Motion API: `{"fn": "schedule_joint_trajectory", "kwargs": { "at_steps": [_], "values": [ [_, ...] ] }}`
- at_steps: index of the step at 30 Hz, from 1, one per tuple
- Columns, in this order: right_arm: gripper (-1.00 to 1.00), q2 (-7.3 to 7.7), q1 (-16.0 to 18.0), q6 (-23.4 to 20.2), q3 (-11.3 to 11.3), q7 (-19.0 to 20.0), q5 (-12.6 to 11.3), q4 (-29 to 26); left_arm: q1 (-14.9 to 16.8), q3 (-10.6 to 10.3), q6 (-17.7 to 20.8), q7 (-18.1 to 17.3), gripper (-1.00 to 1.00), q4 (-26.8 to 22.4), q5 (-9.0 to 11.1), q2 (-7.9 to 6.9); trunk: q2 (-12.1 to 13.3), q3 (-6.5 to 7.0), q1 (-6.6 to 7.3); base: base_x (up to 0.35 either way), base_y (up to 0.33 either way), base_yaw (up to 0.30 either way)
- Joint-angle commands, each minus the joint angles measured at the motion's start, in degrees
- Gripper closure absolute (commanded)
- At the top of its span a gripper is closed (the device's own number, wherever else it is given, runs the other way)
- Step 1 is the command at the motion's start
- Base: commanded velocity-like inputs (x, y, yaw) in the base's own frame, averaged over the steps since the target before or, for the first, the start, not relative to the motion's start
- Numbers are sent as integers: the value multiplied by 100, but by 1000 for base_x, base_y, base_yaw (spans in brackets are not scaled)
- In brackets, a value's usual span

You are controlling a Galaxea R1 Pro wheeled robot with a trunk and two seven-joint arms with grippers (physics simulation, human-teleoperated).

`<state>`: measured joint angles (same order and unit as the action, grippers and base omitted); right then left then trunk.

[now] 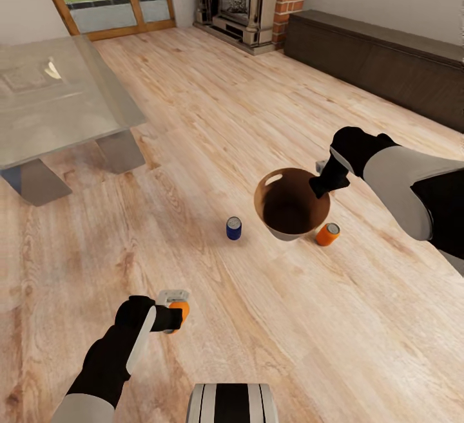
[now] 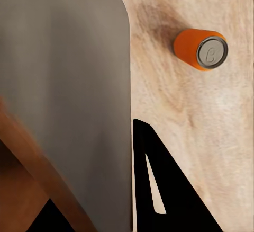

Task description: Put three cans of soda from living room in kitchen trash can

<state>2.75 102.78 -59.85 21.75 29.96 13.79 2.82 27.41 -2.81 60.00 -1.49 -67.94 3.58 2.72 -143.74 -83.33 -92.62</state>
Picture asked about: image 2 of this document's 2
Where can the trash can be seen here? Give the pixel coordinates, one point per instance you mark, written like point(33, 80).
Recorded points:
point(65, 113)

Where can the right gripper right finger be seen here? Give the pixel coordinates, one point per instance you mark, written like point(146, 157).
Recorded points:
point(185, 211)

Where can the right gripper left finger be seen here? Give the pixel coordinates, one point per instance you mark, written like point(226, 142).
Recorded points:
point(50, 219)

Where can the can of soda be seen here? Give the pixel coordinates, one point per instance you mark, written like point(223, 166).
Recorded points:
point(202, 49)

